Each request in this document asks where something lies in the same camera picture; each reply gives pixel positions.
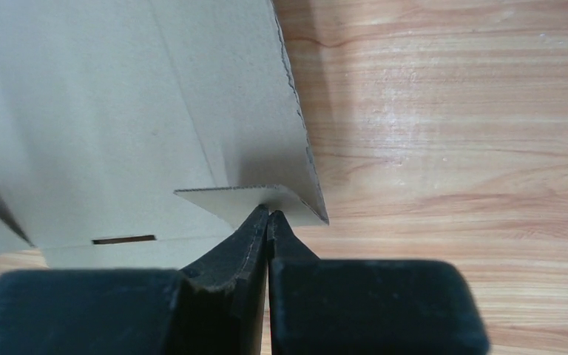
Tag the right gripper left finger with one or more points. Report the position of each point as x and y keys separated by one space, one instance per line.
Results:
x=213 y=305

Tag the cardboard box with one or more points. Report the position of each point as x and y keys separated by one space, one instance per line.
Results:
x=139 y=134

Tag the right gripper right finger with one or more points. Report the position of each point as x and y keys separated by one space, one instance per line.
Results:
x=340 y=306

